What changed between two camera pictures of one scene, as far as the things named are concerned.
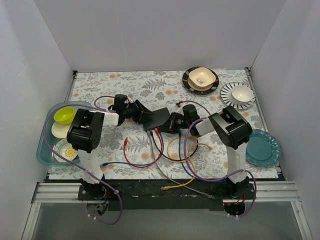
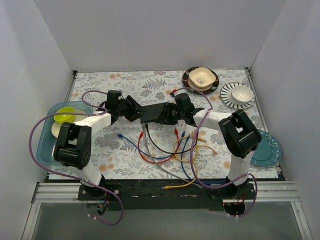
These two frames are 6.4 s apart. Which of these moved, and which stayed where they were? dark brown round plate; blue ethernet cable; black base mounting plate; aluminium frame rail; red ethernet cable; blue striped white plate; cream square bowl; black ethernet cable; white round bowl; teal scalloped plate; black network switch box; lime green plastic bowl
Moved: black ethernet cable; black network switch box; blue ethernet cable; red ethernet cable
Stayed: lime green plastic bowl; aluminium frame rail; teal scalloped plate; black base mounting plate; cream square bowl; blue striped white plate; white round bowl; dark brown round plate
